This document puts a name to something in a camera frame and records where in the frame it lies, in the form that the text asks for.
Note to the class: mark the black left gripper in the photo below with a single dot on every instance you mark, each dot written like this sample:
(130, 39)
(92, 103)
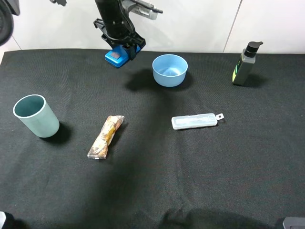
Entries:
(117, 27)

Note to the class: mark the blue box with screen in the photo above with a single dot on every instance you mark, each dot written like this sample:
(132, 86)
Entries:
(119, 56)

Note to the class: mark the light blue bowl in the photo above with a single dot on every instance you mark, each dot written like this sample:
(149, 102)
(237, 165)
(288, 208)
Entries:
(169, 70)

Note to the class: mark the translucent white plastic case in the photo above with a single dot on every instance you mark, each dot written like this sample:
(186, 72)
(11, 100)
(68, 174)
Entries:
(195, 121)

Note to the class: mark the black tablecloth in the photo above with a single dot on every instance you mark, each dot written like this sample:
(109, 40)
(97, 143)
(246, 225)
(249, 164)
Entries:
(247, 172)

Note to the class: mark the brown snack bar wrapper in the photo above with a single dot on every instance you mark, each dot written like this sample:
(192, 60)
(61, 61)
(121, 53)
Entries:
(99, 149)

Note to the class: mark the teal plastic cup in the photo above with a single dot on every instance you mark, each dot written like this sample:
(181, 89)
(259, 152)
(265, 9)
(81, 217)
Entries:
(36, 114)

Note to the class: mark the grey pump bottle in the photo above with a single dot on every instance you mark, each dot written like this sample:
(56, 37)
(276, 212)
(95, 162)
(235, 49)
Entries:
(245, 63)

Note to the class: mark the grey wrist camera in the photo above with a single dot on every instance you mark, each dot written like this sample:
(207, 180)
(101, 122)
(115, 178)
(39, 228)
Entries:
(141, 8)

